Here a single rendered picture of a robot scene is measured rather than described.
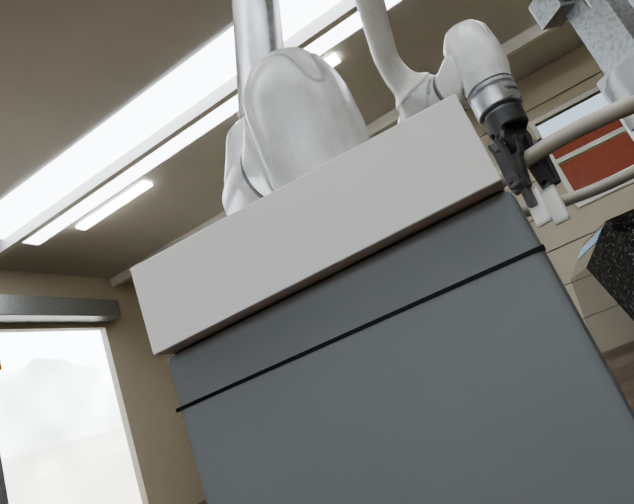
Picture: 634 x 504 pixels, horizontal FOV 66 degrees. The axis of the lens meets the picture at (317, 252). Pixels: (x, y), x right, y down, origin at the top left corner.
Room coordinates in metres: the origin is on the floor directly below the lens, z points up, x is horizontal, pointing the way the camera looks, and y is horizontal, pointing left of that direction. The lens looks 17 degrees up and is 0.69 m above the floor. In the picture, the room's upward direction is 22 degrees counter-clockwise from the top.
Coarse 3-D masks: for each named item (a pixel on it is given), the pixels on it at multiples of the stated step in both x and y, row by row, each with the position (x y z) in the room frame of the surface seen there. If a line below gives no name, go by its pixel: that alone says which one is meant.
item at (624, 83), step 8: (632, 64) 1.87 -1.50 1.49; (616, 72) 1.94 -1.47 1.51; (624, 72) 1.90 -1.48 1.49; (632, 72) 1.88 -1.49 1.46; (616, 80) 1.94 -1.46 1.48; (624, 80) 1.92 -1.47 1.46; (632, 80) 1.90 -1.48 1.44; (608, 88) 2.00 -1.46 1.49; (616, 88) 1.96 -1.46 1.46; (624, 88) 1.94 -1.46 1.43; (632, 88) 1.91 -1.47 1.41; (608, 96) 2.05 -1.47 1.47; (616, 96) 1.99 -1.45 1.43; (624, 96) 1.95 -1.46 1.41; (624, 120) 2.04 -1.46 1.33; (632, 120) 1.99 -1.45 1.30; (632, 128) 2.02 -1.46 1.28
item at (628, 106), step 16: (592, 112) 0.78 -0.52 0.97; (608, 112) 0.77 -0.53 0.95; (624, 112) 0.76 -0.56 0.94; (576, 128) 0.79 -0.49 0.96; (592, 128) 0.78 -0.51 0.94; (544, 144) 0.82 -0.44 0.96; (560, 144) 0.81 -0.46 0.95; (528, 160) 0.85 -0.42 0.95; (624, 176) 1.16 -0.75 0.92; (576, 192) 1.21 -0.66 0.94; (592, 192) 1.20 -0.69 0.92; (528, 208) 1.20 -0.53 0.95
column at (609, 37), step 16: (576, 0) 1.97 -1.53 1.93; (592, 0) 1.91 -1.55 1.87; (608, 0) 1.87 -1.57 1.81; (624, 0) 1.90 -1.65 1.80; (576, 16) 2.01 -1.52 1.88; (592, 16) 1.95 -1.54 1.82; (608, 16) 1.90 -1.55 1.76; (624, 16) 1.88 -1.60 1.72; (592, 32) 1.99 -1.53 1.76; (608, 32) 1.93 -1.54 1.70; (624, 32) 1.88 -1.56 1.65; (592, 48) 2.03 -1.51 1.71; (608, 48) 1.97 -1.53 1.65; (624, 48) 1.92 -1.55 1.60; (608, 64) 2.01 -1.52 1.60
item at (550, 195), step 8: (552, 184) 0.87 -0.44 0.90; (544, 192) 0.88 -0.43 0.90; (552, 192) 0.87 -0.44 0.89; (544, 200) 0.89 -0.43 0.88; (552, 200) 0.88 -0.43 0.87; (560, 200) 0.87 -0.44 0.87; (552, 208) 0.88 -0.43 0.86; (560, 208) 0.87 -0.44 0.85; (552, 216) 0.89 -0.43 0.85; (560, 216) 0.88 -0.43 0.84; (568, 216) 0.87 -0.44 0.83
